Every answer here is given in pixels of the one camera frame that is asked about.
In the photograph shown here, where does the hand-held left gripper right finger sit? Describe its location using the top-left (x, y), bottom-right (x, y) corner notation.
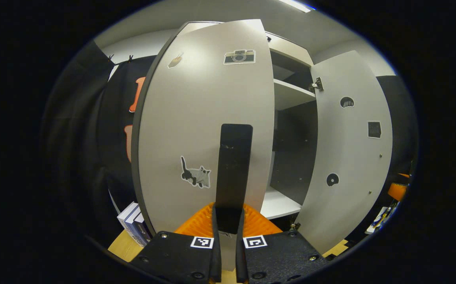
top-left (234, 203), bottom-right (328, 284)

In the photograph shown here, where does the white pen tray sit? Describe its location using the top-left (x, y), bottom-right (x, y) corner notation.
top-left (365, 199), bottom-right (400, 235)

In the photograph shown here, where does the beige double-door shoe cabinet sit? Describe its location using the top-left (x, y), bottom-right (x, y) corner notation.
top-left (175, 21), bottom-right (319, 231)

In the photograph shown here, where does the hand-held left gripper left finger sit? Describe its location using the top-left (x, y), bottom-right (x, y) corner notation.
top-left (129, 203), bottom-right (222, 284)

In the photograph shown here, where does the row of black cloth clips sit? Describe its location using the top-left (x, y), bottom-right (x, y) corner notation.
top-left (108, 53), bottom-right (134, 64)

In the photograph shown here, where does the ceiling light panel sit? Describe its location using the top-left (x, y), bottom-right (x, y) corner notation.
top-left (279, 0), bottom-right (311, 13)

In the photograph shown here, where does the beige cabinet door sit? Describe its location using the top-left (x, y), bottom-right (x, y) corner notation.
top-left (131, 19), bottom-right (276, 272)
top-left (294, 50), bottom-right (393, 255)

